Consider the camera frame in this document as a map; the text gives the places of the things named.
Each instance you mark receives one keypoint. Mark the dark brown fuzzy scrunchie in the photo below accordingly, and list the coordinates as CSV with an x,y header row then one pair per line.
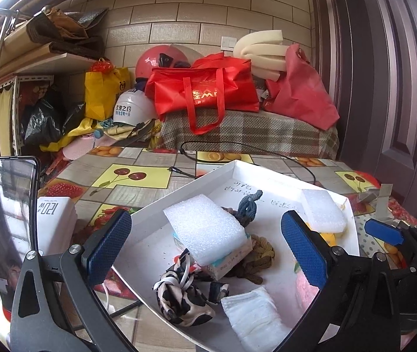
x,y
239,272

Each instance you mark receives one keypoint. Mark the dark brown door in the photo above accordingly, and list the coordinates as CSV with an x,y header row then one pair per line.
x,y
377,80

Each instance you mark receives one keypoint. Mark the tan braided scrunchie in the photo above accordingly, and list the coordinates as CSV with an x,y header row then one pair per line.
x,y
263,255

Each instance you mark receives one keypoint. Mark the pink fluffy ball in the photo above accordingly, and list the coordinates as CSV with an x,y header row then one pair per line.
x,y
303,293

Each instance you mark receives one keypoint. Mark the black and white scrunchie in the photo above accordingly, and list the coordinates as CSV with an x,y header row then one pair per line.
x,y
183,300

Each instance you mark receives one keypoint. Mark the fruit print tablecloth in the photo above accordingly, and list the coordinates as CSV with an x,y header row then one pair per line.
x,y
139,190

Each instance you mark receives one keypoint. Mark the white wall switch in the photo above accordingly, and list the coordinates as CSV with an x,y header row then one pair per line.
x,y
229,43

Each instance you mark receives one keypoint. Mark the red tote bag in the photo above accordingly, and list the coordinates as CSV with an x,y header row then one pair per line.
x,y
201,91

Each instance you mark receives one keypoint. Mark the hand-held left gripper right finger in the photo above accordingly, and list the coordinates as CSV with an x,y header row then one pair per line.
x,y
303,249

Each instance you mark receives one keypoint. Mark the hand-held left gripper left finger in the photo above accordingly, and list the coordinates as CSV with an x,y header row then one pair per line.
x,y
109,245

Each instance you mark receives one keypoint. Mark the yellow shopping bag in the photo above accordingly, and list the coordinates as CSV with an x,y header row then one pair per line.
x,y
100,91

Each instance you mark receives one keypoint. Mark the small white foam block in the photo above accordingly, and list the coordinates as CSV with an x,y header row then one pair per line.
x,y
322,209

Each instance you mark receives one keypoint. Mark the grey metal phone stand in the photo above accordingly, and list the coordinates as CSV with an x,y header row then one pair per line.
x,y
382,198

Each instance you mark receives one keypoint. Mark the white charger block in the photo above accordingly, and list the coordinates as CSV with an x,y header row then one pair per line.
x,y
56,223

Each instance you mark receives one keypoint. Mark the plaid covered box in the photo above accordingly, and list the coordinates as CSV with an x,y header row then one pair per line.
x,y
252,128

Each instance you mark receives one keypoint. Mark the black smartphone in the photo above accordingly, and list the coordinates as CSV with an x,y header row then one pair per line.
x,y
12,209

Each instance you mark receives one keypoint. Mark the white cardboard box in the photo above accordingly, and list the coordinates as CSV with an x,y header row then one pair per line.
x,y
150,264

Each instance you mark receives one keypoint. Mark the yellow tissue packet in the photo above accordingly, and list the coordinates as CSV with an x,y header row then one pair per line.
x,y
327,238

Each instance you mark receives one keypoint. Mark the cream foam rolls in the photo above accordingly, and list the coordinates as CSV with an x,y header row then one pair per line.
x,y
259,49

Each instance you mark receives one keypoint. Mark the black plastic bag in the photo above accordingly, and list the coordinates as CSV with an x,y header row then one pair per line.
x,y
43,117

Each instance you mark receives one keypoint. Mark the large white foam block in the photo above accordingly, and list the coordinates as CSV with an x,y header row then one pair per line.
x,y
205,223

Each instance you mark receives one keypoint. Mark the pink red plastic bag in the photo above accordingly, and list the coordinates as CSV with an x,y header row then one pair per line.
x,y
300,91

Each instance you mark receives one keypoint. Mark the white helmet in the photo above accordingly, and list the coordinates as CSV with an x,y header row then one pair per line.
x,y
135,106

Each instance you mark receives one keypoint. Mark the white wall shelf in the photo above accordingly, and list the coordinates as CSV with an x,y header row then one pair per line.
x,y
65,57

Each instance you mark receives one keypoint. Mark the cardboard pieces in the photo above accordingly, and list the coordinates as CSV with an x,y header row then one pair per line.
x,y
65,29

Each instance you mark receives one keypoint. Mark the blue scrunchie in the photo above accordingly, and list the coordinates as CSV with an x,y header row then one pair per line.
x,y
247,205

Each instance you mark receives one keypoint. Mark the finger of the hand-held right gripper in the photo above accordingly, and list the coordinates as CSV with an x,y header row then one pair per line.
x,y
384,233

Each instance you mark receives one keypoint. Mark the red helmet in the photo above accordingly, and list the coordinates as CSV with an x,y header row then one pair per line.
x,y
150,64

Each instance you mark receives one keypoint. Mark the teal tissue pack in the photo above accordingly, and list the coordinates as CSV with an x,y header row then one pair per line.
x,y
227,266

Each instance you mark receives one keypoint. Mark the white sock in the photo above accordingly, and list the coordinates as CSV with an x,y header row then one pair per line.
x,y
256,315

